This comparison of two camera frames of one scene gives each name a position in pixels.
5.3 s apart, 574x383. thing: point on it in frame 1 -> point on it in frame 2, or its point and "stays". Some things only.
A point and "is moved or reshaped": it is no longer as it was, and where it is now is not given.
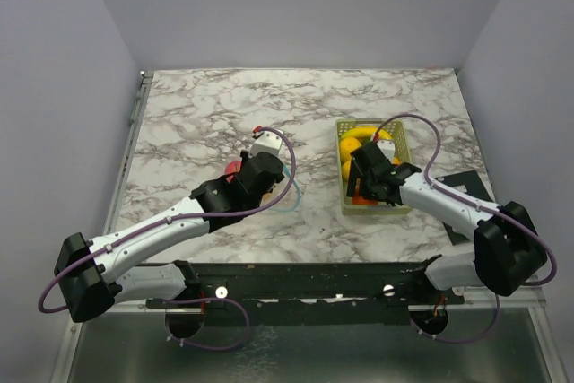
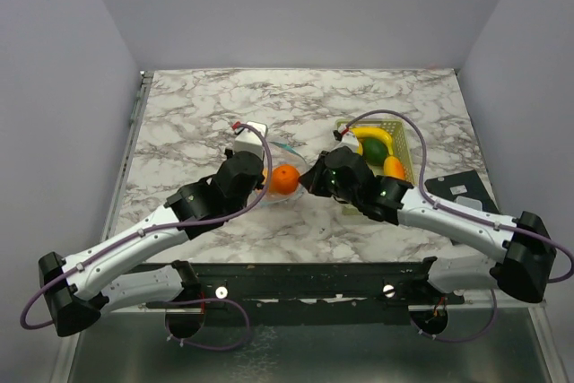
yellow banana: x=366 y=133 stays
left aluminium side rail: x=141 y=99 stays
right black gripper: x=355 y=174 -> x=312 y=178
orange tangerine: x=358 y=199 is moved or reshaped
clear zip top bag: x=291 y=200 -> x=283 y=153
